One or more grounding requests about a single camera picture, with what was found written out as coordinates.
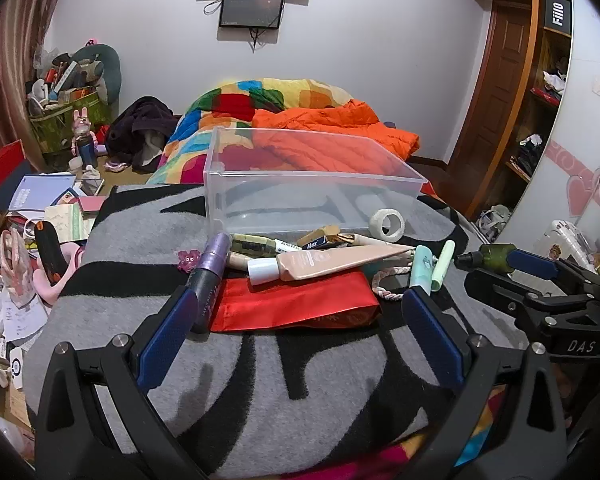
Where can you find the red foil packet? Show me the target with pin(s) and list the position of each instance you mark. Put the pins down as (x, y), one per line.
(290, 305)

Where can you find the beige cosmetic tube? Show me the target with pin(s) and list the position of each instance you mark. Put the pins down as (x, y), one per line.
(325, 262)

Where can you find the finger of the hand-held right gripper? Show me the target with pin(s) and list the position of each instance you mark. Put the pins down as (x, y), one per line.
(532, 264)
(495, 287)

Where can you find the purple spray bottle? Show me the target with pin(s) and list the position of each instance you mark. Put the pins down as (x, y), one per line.
(210, 275)

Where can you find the striped curtain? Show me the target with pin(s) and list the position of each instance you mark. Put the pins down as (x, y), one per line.
(10, 75)

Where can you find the beige cosmetic stick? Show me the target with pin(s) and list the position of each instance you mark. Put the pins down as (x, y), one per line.
(239, 261)

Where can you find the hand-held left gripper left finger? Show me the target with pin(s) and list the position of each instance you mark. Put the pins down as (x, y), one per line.
(170, 330)

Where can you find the white printed bag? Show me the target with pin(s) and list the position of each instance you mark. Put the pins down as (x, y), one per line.
(567, 242)

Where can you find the white sneaker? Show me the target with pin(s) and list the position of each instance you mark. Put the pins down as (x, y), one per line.
(495, 220)

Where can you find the small wall screen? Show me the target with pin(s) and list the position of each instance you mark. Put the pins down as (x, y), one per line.
(252, 8)

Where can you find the dark clothing pile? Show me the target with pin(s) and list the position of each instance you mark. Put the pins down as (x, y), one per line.
(140, 125)

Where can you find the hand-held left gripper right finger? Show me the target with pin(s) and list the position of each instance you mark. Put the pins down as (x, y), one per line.
(430, 330)

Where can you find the white tape roll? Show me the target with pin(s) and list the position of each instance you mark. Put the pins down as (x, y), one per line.
(380, 222)

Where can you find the black printed box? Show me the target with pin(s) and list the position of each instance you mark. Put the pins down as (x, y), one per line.
(558, 14)

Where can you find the green storage box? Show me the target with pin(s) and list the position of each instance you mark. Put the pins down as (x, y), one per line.
(60, 122)

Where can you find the colourful patchwork quilt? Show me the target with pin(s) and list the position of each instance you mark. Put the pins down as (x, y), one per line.
(200, 130)

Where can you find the white wardrobe door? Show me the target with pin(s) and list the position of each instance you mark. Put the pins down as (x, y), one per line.
(580, 125)

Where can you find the mint green tube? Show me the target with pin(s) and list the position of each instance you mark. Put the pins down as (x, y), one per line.
(421, 267)

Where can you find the grey black blanket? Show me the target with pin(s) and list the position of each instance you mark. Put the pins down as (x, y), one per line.
(130, 240)

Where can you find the wooden door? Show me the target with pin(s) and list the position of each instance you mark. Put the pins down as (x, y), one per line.
(500, 100)

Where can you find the small purple toy figure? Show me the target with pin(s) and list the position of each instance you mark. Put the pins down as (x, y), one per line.
(188, 261)

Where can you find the pink rabbit toy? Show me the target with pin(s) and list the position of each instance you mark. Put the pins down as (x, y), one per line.
(83, 130)

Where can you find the black oblong object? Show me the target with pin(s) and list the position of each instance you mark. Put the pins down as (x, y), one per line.
(50, 252)

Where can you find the red box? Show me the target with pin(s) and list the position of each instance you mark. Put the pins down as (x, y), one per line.
(0, 167)

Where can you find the green neck pillow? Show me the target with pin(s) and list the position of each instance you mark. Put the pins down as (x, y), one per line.
(109, 67)

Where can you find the dark green bottle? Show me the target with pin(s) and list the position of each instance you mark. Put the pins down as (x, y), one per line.
(490, 256)

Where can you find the orange down jacket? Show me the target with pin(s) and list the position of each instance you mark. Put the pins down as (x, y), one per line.
(330, 130)

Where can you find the small tan blue box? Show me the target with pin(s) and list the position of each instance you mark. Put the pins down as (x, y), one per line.
(320, 237)

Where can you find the clear plastic storage box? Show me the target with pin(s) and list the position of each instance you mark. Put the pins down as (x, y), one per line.
(280, 200)

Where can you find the light green slim tube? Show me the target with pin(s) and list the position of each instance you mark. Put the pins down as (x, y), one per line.
(442, 265)

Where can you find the wooden shelf unit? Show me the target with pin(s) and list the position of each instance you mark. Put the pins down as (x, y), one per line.
(550, 85)

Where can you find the blue white notebook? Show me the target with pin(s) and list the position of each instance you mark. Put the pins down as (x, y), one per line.
(40, 192)

